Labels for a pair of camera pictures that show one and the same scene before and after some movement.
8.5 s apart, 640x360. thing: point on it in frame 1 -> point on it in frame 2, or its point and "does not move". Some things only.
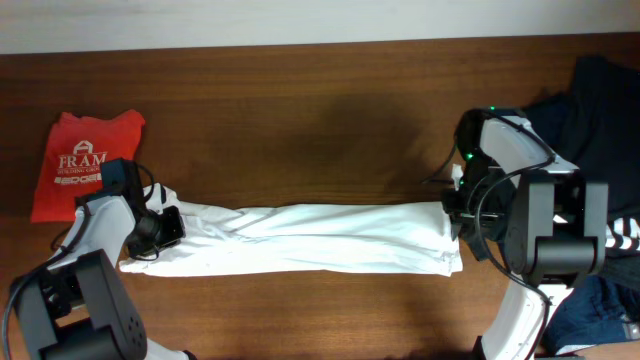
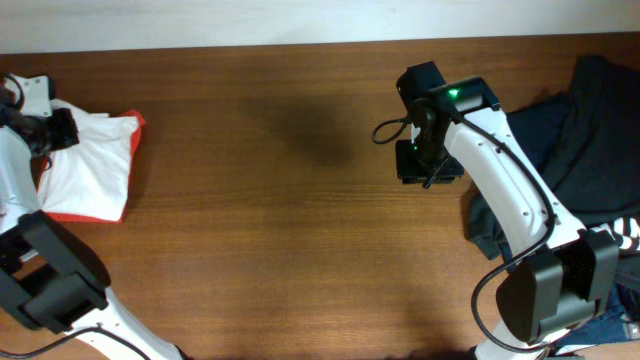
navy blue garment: (554, 120) does not move
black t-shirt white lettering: (600, 136) does not move
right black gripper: (454, 215) -> (406, 168)
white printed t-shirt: (341, 239) -> (90, 178)
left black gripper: (170, 227) -> (62, 130)
